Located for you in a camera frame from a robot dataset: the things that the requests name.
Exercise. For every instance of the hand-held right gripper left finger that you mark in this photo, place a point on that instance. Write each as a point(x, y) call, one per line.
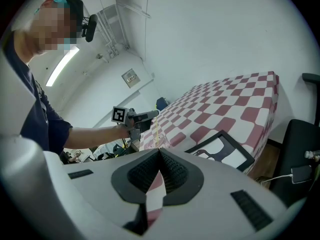
point(100, 184)

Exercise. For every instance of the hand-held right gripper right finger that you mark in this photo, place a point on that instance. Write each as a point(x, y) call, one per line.
point(215, 199)

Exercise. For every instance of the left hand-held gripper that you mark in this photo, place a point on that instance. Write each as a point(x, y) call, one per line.
point(118, 114)

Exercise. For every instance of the person's left forearm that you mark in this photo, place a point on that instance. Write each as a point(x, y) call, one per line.
point(100, 135)

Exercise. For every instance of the blue chair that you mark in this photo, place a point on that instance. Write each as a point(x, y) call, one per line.
point(162, 103)

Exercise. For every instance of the smartphone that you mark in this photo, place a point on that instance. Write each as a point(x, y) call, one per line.
point(302, 174)

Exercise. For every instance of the person's navy shirt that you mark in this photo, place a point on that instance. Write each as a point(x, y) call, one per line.
point(37, 114)

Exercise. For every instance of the black office chair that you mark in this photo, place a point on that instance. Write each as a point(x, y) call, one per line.
point(297, 146)

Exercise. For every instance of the long ceiling light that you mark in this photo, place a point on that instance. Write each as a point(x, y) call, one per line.
point(62, 66)

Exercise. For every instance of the small clear bottle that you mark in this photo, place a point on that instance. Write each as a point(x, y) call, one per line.
point(311, 155)

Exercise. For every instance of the person's head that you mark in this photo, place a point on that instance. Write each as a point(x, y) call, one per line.
point(50, 26)

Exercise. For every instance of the grey wall panel box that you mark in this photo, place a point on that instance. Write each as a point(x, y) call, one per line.
point(130, 78)

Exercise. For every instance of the black picture frame deer print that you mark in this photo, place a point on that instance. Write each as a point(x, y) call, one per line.
point(225, 151)

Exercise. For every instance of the white wall pipe rack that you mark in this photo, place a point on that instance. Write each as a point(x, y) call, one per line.
point(112, 29)

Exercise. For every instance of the black head-mounted camera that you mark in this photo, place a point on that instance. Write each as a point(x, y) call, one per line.
point(90, 27)

